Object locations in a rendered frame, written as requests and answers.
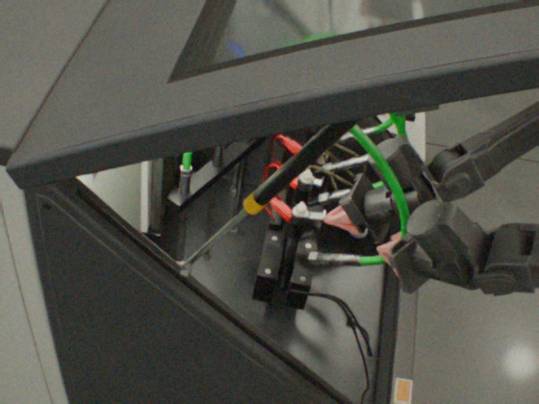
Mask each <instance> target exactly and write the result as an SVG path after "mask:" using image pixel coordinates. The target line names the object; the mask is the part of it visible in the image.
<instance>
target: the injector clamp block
mask: <svg viewBox="0 0 539 404"><path fill-rule="evenodd" d="M328 176H329V174H328V175H326V174H325V173H324V174H321V175H319V176H317V177H313V178H314V179H317V180H321V179H322V177H323V183H322V187H317V186H312V189H311V196H310V197H316V196H319V194H320V193H324V192H326V189H327V183H328ZM294 196H295V189H294V188H293V187H292V186H291V185H289V188H288V193H287V198H286V203H285V204H286V205H287V206H288V207H289V208H290V209H292V206H293V201H294ZM323 207H324V205H321V204H318V205H313V206H312V207H310V208H307V209H308V211H309V212H313V213H318V214H322V213H323ZM269 223H270V215H269V222H268V227H267V231H266V235H265V238H264V243H263V247H262V252H261V256H260V261H259V264H258V269H257V277H256V282H255V287H254V292H253V296H252V300H256V301H259V302H269V303H271V301H272V298H273V294H274V290H275V286H276V282H277V278H278V276H279V274H280V270H281V266H282V262H283V258H284V254H285V253H284V247H285V243H286V239H287V231H288V227H289V223H290V222H288V221H287V220H286V219H285V218H283V217H282V221H281V226H280V230H279V231H277V230H273V229H269ZM310 230H314V232H315V236H314V237H312V238H309V239H308V240H300V241H299V242H298V247H297V250H296V251H295V257H294V260H293V264H292V268H291V272H290V276H289V278H290V279H289V285H288V289H287V295H286V300H285V306H286V307H291V308H295V309H299V310H304V307H305V304H306V301H307V298H308V296H307V295H303V294H298V293H295V292H292V291H290V290H300V291H304V292H310V289H311V286H312V280H313V273H314V268H315V265H310V263H309V261H308V257H309V253H310V252H314V251H315V252H317V249H318V243H319V236H320V231H321V221H320V220H315V219H311V218H309V219H307V223H306V226H305V230H304V231H310Z"/></svg>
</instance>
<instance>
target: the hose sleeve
mask: <svg viewBox="0 0 539 404"><path fill-rule="evenodd" d="M362 257H364V256H363V255H352V254H349V255H348V254H333V253H320V254H319V255H318V257H317V261H318V263H319V264H320V265H353V266H362V265H361V263H360V260H361V258H362Z"/></svg>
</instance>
